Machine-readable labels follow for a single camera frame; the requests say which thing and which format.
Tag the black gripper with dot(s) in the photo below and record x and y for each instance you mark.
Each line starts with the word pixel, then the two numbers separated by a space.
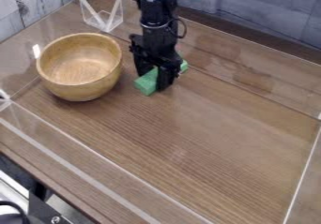
pixel 156 45

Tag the green rectangular block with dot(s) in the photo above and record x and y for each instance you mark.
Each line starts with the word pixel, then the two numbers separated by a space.
pixel 146 83

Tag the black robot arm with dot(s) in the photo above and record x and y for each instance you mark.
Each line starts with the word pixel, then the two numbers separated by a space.
pixel 158 12

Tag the wooden bowl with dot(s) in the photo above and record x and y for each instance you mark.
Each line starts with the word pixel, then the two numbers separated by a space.
pixel 79 66

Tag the clear acrylic corner bracket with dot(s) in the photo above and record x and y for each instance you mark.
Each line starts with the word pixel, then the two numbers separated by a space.
pixel 102 20

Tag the clear acrylic enclosure wall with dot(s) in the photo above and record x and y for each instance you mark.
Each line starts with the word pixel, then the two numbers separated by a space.
pixel 196 156

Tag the black metal clamp bracket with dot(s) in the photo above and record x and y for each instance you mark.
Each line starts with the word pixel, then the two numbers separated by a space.
pixel 47 209

